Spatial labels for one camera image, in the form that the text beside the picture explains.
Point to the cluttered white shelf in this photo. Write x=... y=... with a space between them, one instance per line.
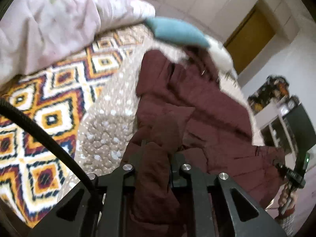
x=281 y=117

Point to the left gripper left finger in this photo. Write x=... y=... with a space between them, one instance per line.
x=103 y=213

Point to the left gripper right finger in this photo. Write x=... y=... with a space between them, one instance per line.
x=215 y=205

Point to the geometric patterned bed sheet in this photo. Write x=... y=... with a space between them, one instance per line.
x=56 y=98

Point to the teal pillow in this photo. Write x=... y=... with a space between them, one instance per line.
x=176 y=31

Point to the person's right hand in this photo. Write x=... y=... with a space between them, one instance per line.
x=282 y=200

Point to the brown wooden door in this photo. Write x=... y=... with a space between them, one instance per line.
x=251 y=36

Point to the beige dotted quilt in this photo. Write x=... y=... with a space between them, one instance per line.
x=109 y=124

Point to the maroon quilted puffer coat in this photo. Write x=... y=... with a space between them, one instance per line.
x=183 y=110

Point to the pink floral blanket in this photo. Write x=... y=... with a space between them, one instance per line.
x=38 y=33

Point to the glossy white wardrobe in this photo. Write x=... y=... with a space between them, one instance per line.
x=192 y=0

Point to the white plush pillow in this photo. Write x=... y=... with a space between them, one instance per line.
x=220 y=56

